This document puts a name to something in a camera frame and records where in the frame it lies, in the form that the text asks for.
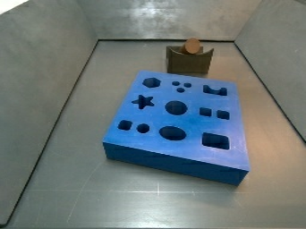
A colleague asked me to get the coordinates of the black curved cradle stand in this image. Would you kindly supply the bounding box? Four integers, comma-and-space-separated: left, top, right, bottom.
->
165, 46, 213, 74

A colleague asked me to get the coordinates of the blue foam shape board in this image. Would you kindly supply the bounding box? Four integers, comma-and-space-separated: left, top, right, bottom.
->
102, 71, 249, 185

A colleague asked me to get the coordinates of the brown cylinder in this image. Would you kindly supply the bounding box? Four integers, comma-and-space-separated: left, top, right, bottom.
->
180, 38, 200, 55

